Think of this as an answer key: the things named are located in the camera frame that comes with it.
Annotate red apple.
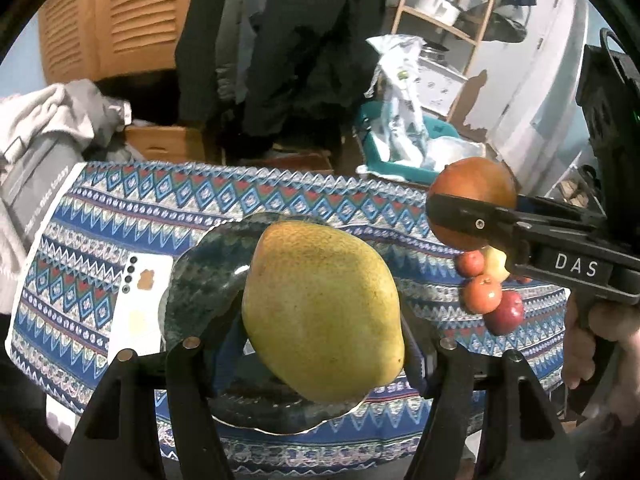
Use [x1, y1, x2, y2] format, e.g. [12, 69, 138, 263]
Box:
[484, 291, 526, 337]

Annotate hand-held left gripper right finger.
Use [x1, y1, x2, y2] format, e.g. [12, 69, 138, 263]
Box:
[399, 319, 568, 480]

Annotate dark cloth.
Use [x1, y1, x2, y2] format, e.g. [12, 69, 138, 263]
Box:
[480, 0, 531, 43]

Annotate blue patterned tablecloth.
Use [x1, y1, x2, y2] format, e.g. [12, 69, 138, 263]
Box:
[5, 160, 571, 466]

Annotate white paper card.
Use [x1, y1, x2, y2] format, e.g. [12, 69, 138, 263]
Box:
[107, 255, 176, 366]

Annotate large orange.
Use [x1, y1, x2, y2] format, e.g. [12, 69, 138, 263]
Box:
[429, 156, 518, 252]

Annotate wooden shelf rack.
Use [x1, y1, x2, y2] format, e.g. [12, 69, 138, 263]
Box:
[390, 0, 503, 126]

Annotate louvered wooden door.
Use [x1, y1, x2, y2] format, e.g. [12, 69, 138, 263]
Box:
[37, 0, 201, 86]

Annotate white patterned box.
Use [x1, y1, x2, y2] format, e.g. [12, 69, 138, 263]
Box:
[414, 55, 469, 117]

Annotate metal pot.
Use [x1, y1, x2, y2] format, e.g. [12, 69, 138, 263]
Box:
[415, 0, 463, 27]

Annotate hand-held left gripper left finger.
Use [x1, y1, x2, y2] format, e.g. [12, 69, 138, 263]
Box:
[60, 310, 251, 480]

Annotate grey clothes pile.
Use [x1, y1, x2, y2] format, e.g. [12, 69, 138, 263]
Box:
[0, 80, 132, 311]

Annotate clear plastic bag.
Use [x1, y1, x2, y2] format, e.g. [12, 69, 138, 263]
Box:
[424, 136, 490, 172]

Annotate yellow apple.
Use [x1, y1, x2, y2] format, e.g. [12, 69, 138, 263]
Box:
[482, 246, 512, 283]

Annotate teal plastic bin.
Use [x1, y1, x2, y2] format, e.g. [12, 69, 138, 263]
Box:
[354, 102, 463, 186]

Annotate white printed plastic bag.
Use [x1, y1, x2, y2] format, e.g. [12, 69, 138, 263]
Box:
[364, 35, 432, 162]

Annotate dark green glass bowl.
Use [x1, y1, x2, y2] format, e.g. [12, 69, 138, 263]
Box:
[159, 212, 396, 436]

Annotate person's right hand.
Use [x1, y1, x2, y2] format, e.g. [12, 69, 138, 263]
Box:
[561, 300, 640, 396]

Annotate yellow-green mango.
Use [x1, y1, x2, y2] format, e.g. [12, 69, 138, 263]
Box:
[241, 220, 406, 403]

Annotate small reddish orange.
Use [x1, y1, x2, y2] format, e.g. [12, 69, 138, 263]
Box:
[455, 250, 487, 278]

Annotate cardboard box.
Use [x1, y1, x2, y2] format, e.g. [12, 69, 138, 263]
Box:
[125, 125, 207, 163]

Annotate dark hanging coats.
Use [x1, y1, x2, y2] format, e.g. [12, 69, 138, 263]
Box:
[175, 0, 386, 153]

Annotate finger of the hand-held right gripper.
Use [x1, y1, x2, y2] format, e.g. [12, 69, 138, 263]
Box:
[425, 192, 543, 267]
[515, 194, 608, 228]

